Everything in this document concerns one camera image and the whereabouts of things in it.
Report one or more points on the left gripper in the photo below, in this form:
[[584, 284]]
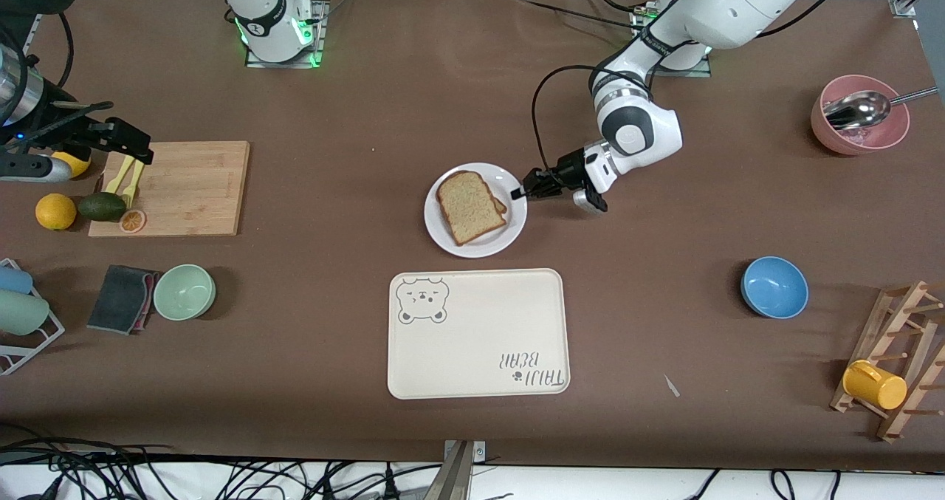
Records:
[[567, 170]]

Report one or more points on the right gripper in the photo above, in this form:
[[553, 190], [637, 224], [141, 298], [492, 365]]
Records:
[[65, 131]]

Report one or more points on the seeded brown bread slice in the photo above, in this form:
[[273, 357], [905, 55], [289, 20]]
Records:
[[469, 208], [502, 206]]

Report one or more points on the white round plate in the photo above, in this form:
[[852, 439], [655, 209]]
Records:
[[443, 230]]

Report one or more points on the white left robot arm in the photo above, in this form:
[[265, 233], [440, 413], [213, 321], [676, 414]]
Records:
[[738, 5]]

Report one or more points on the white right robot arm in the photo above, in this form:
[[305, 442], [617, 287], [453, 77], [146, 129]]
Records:
[[269, 20]]

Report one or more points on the yellow plastic knife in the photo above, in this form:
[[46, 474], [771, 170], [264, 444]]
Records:
[[115, 181]]

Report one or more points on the yellow plastic fork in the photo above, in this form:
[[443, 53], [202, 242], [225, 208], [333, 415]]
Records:
[[133, 190]]

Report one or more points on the yellow lemon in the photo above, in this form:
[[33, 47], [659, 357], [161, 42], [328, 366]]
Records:
[[80, 164]]

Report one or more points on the dark green avocado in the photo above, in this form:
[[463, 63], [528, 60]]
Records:
[[102, 207]]

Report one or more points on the wooden cutting board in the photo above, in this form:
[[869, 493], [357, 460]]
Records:
[[184, 190]]

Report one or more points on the orange fruit slice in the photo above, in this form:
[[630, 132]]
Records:
[[132, 221]]

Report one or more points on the round yellow-orange citrus fruit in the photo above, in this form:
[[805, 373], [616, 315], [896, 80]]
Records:
[[55, 212]]

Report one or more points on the grey and pink folded cloth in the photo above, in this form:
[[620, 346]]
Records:
[[118, 299]]

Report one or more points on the pale green bowl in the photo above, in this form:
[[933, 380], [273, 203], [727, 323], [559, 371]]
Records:
[[184, 292]]

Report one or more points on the cream tray with bear print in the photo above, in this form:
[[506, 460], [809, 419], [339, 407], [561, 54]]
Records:
[[480, 334]]

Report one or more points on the light blue cup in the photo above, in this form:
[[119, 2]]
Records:
[[15, 280]]

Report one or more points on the pale green cup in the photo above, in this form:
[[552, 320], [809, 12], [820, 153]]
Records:
[[22, 313]]

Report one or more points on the small white paper scrap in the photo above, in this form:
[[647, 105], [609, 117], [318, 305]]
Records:
[[671, 385]]

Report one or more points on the blue bowl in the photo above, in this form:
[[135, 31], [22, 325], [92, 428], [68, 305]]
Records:
[[775, 287]]

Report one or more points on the pink bowl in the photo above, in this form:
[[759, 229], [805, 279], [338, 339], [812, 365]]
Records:
[[860, 142]]

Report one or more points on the metal spoon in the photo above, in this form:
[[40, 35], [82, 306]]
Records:
[[856, 110]]

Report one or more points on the wooden mug rack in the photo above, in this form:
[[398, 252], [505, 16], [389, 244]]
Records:
[[882, 323]]

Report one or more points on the yellow mug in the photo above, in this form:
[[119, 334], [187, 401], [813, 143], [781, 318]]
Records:
[[875, 385]]

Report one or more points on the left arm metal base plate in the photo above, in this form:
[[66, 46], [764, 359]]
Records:
[[701, 73]]

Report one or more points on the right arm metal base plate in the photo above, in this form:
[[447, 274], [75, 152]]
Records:
[[322, 38]]

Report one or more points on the metal mount bracket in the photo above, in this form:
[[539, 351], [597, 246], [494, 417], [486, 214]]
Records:
[[456, 478]]

